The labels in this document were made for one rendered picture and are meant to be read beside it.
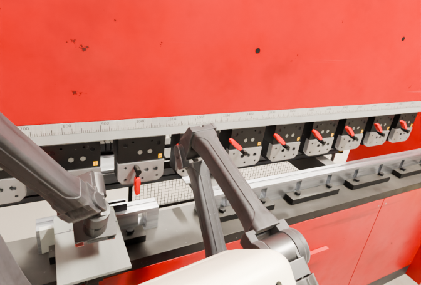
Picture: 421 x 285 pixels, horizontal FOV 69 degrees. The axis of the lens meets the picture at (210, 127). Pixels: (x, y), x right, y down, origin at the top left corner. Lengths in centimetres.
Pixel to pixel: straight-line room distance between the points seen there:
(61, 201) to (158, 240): 57
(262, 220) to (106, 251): 48
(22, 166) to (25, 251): 65
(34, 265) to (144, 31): 77
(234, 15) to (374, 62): 73
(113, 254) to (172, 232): 31
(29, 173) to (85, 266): 42
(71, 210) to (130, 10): 50
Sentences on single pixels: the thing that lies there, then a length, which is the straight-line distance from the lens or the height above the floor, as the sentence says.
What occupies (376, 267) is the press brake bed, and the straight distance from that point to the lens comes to 239.
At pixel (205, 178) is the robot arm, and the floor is 122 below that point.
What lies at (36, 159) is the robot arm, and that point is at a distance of 59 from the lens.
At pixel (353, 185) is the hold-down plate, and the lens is 174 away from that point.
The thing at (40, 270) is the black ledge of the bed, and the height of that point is 88.
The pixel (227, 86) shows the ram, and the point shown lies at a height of 142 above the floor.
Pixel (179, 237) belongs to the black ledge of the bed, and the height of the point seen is 87.
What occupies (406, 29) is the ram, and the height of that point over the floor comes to 166.
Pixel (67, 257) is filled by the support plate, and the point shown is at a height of 100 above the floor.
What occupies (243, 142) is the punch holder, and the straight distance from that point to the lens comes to 116.
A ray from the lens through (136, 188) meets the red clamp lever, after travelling 102.
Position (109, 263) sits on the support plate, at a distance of 94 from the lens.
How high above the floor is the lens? 169
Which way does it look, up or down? 23 degrees down
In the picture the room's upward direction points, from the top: 8 degrees clockwise
